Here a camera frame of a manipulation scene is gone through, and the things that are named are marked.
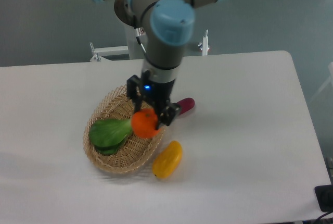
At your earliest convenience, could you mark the black device at table edge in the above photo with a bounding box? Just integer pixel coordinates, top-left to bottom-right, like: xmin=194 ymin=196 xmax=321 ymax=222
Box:
xmin=314 ymin=184 xmax=332 ymax=212

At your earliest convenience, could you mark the purple sweet potato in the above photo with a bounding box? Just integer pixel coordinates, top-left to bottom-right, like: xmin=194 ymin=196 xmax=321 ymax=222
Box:
xmin=176 ymin=97 xmax=195 ymax=116

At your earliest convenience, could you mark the orange fruit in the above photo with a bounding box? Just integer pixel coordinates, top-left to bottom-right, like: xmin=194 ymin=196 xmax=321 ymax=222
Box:
xmin=131 ymin=108 xmax=159 ymax=139

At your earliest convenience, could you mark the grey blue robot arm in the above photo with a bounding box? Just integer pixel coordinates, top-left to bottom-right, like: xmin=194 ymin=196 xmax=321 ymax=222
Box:
xmin=94 ymin=0 xmax=222 ymax=128

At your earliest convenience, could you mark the yellow mango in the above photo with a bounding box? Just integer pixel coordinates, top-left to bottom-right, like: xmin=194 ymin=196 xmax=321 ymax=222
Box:
xmin=152 ymin=141 xmax=183 ymax=179

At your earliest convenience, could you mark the woven wicker basket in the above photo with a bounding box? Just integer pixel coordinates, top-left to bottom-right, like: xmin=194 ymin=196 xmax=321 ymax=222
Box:
xmin=83 ymin=85 xmax=166 ymax=174

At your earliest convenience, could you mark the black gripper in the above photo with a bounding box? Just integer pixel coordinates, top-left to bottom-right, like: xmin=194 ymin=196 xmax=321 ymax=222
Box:
xmin=126 ymin=70 xmax=181 ymax=130

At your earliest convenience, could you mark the green bok choy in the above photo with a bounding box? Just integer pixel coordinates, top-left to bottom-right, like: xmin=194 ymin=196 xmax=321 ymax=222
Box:
xmin=88 ymin=119 xmax=132 ymax=155

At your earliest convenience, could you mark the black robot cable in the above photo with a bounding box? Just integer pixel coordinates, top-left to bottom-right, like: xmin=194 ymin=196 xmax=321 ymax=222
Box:
xmin=132 ymin=15 xmax=147 ymax=53

